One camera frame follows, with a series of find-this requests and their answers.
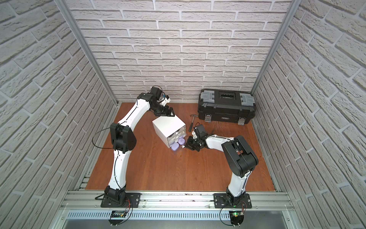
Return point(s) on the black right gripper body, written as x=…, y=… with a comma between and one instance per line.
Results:
x=197, y=142

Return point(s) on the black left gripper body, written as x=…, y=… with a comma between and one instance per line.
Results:
x=162, y=109

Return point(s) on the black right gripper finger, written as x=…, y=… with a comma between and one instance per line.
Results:
x=190, y=140
x=190, y=148

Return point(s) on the purple earphone case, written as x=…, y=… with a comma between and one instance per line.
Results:
x=175, y=146
x=181, y=141

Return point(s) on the white drawer cabinet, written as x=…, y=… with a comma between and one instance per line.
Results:
x=169, y=129

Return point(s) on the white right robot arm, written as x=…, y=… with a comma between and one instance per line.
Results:
x=240, y=157

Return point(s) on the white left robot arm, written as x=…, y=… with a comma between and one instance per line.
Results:
x=124, y=140

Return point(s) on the steel claw hammer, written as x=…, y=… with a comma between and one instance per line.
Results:
x=193, y=116

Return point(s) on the black plastic toolbox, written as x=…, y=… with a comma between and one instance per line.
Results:
x=226, y=106

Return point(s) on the right controller board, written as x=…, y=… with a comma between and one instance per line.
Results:
x=236, y=218

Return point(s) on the controller board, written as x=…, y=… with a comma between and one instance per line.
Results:
x=236, y=218
x=118, y=217

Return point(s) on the left controller board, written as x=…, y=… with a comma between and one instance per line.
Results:
x=118, y=217

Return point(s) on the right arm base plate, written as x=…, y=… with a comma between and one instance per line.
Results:
x=225, y=200

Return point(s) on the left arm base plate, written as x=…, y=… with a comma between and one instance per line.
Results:
x=123, y=201

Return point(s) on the aluminium frame rail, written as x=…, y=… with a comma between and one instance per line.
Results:
x=174, y=200

